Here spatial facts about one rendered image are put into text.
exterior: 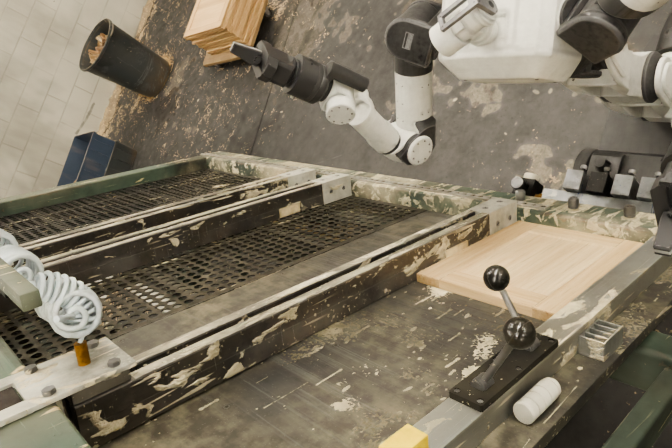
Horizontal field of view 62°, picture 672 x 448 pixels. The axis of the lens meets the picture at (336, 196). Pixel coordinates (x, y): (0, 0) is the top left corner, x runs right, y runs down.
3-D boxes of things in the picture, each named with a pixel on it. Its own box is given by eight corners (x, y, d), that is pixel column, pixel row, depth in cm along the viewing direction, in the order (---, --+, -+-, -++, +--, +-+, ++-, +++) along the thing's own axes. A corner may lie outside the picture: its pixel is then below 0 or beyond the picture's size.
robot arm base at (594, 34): (619, 5, 108) (587, -38, 103) (683, -7, 96) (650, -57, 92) (578, 67, 106) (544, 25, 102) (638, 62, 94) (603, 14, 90)
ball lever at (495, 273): (550, 345, 79) (507, 258, 81) (537, 356, 77) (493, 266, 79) (528, 349, 82) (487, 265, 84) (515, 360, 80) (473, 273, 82)
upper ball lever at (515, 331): (498, 393, 73) (548, 327, 65) (481, 407, 70) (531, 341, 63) (475, 371, 75) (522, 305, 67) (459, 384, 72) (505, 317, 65)
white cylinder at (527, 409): (533, 429, 70) (562, 399, 75) (533, 408, 70) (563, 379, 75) (512, 419, 72) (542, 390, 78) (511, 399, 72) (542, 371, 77)
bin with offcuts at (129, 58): (181, 51, 522) (117, 12, 478) (163, 101, 511) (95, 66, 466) (154, 59, 558) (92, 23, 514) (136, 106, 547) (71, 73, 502)
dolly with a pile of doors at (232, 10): (280, 4, 432) (239, -28, 405) (260, 65, 421) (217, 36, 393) (233, 18, 475) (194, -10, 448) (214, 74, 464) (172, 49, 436)
